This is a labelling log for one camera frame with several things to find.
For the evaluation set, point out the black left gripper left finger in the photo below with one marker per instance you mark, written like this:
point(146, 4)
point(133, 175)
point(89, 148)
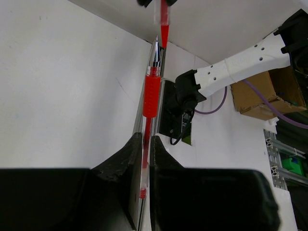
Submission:
point(104, 198)

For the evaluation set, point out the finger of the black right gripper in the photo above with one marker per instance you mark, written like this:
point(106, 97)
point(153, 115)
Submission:
point(144, 3)
point(171, 2)

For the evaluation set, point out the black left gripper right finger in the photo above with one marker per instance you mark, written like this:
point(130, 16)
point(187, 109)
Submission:
point(202, 199)

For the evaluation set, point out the red pen cap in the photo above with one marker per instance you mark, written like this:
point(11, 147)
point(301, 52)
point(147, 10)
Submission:
point(162, 18)

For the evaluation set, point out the red pen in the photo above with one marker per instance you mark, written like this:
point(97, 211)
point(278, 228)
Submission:
point(146, 146)

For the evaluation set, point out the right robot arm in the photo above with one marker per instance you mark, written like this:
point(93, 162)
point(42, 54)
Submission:
point(286, 46)

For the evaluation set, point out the green plastic part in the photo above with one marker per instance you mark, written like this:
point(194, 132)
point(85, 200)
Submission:
point(294, 165)

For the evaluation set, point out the brown cardboard box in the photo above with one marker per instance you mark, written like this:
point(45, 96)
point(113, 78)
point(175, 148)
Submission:
point(280, 88)

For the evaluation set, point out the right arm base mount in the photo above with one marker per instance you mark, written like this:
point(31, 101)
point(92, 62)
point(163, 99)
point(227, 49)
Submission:
point(172, 121)

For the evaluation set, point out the aluminium frame profile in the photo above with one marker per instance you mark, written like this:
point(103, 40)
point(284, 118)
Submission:
point(277, 151)

